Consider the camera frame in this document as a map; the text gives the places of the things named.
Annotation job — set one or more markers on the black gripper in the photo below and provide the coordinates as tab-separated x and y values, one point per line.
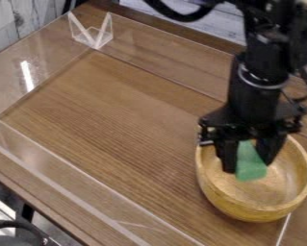
222	127

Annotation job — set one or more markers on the clear acrylic tray wall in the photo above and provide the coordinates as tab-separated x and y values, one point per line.
85	206

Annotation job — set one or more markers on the green rectangular block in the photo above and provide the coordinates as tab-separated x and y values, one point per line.
250	166

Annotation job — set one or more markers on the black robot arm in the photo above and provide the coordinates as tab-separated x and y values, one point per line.
258	111

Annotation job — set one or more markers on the wooden bowl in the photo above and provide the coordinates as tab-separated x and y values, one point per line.
261	200

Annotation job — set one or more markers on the black table leg bracket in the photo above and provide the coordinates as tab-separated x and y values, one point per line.
25	216

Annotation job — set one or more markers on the clear acrylic corner bracket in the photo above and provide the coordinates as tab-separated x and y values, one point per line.
93	37

